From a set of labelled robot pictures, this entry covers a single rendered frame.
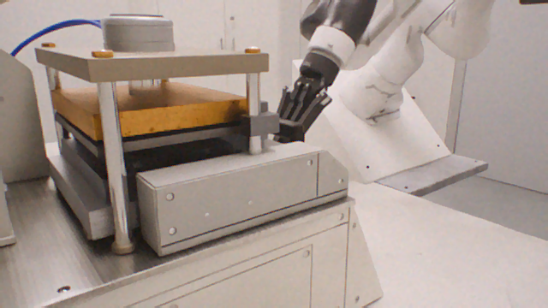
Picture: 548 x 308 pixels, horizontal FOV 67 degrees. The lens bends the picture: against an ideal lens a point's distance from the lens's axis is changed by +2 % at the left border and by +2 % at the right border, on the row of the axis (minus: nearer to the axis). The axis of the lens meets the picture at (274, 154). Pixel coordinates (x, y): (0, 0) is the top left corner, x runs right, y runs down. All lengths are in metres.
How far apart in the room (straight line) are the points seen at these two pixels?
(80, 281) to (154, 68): 0.19
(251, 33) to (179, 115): 2.70
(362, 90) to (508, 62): 2.42
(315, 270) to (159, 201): 0.23
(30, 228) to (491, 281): 0.65
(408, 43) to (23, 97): 0.85
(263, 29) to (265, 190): 2.78
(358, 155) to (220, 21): 2.02
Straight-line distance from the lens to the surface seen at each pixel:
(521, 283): 0.78
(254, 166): 0.42
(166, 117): 0.43
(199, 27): 2.89
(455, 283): 0.74
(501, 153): 3.62
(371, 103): 1.20
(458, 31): 1.06
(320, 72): 0.80
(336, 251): 0.54
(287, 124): 0.57
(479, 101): 3.63
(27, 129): 0.66
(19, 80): 0.65
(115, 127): 0.38
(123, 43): 0.49
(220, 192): 0.40
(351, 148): 1.13
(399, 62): 1.13
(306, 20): 0.91
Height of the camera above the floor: 1.13
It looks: 17 degrees down
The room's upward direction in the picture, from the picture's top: straight up
